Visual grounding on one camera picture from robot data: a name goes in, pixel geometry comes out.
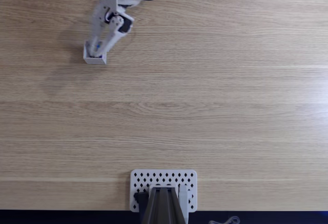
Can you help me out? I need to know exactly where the small white crate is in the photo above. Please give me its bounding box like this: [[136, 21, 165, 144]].
[[83, 41, 108, 65]]

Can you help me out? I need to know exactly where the white perforated stand base plate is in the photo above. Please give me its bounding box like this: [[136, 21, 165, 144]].
[[130, 169, 198, 213]]

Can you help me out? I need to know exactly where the black clip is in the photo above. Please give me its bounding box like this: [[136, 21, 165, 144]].
[[133, 192, 150, 206]]

